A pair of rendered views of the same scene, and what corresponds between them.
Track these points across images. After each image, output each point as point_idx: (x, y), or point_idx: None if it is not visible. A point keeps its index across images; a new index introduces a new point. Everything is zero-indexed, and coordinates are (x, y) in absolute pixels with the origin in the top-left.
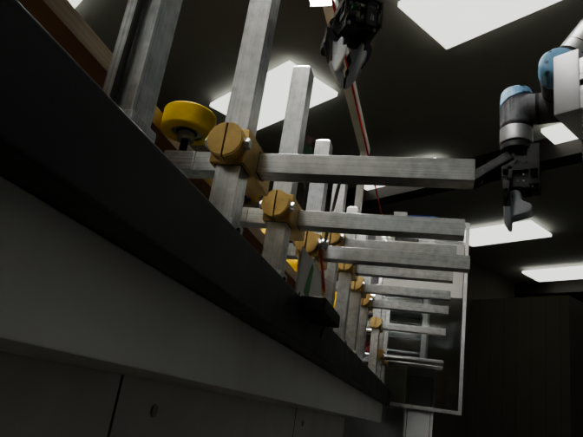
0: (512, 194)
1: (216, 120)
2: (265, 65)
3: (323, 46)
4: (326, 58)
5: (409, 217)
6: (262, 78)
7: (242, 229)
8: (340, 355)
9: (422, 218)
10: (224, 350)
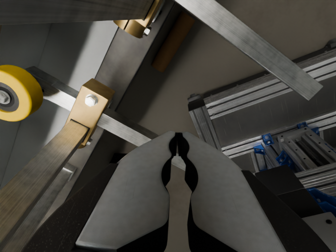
0: None
1: (32, 102)
2: (53, 177)
3: (46, 222)
4: (98, 176)
5: (269, 71)
6: (61, 167)
7: (110, 104)
8: None
9: (278, 78)
10: None
